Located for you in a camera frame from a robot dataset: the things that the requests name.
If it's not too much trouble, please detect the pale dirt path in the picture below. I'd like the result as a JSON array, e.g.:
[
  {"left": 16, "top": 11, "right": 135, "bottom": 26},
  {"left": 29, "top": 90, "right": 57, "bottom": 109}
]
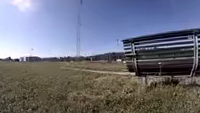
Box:
[{"left": 60, "top": 61, "right": 137, "bottom": 81}]

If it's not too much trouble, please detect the tall lattice mast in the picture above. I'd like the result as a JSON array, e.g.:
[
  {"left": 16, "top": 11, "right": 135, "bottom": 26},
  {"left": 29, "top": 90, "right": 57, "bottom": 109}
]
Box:
[{"left": 72, "top": 0, "right": 87, "bottom": 59}]

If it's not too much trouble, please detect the dry grass field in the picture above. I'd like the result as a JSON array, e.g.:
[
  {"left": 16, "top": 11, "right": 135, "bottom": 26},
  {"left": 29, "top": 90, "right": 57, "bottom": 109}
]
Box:
[{"left": 0, "top": 48, "right": 200, "bottom": 113}]

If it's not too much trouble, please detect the distant pale building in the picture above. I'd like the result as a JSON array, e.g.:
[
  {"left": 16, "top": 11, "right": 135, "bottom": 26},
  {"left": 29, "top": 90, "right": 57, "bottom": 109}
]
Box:
[{"left": 19, "top": 55, "right": 42, "bottom": 63}]

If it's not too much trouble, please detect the floodlight pole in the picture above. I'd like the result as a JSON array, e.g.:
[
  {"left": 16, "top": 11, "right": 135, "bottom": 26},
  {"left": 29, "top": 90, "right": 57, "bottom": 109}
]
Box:
[{"left": 29, "top": 48, "right": 35, "bottom": 59}]

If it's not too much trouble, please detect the concrete base slab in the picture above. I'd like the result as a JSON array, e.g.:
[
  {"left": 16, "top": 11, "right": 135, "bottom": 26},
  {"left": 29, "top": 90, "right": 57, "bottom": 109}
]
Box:
[{"left": 140, "top": 71, "right": 200, "bottom": 90}]

